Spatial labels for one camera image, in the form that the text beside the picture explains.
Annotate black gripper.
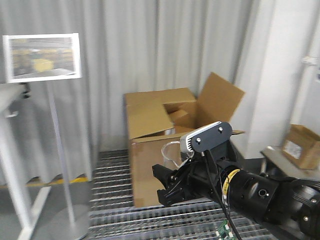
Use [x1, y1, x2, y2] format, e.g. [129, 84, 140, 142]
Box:
[152, 140, 242, 207]

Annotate clear glass beaker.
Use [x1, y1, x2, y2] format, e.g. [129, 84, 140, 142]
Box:
[161, 140, 194, 170]

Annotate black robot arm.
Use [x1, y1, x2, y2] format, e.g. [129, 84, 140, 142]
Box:
[152, 141, 320, 240]

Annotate metal grate platform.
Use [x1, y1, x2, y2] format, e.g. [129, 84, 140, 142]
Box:
[87, 149, 276, 240]

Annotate large cardboard box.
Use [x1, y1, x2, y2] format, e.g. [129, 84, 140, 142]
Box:
[125, 72, 245, 208]

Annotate green circuit board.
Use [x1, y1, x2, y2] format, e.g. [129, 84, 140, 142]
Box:
[215, 219, 235, 240]

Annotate small cardboard box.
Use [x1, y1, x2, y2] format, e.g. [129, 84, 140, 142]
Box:
[281, 124, 320, 170]

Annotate white leg desk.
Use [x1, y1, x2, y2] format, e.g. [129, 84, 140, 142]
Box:
[0, 83, 51, 240]

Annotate sign on metal stand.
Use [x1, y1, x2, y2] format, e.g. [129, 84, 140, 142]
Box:
[2, 33, 89, 240]

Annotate black cables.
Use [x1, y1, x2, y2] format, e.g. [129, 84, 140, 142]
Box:
[204, 149, 243, 240]

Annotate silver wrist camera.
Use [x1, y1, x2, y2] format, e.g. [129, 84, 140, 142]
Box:
[179, 121, 233, 153]

